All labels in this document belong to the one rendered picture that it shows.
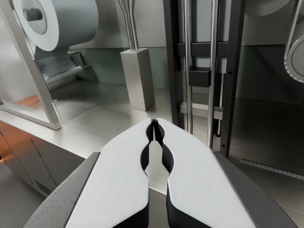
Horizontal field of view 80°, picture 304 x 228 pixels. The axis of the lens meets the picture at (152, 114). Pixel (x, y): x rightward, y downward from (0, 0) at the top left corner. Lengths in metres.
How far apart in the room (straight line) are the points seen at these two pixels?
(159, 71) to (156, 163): 0.62
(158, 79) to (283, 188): 0.79
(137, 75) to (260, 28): 0.51
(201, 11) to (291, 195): 0.46
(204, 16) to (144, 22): 0.62
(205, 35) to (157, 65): 0.63
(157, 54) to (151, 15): 0.19
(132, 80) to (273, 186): 0.63
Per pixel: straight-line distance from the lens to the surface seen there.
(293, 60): 0.56
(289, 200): 0.55
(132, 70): 0.82
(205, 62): 0.48
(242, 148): 0.65
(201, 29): 0.47
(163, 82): 1.08
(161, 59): 1.04
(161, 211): 0.64
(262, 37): 0.88
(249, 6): 0.56
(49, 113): 0.88
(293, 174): 0.61
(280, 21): 0.87
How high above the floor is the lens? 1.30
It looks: 29 degrees down
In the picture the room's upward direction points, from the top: 8 degrees counter-clockwise
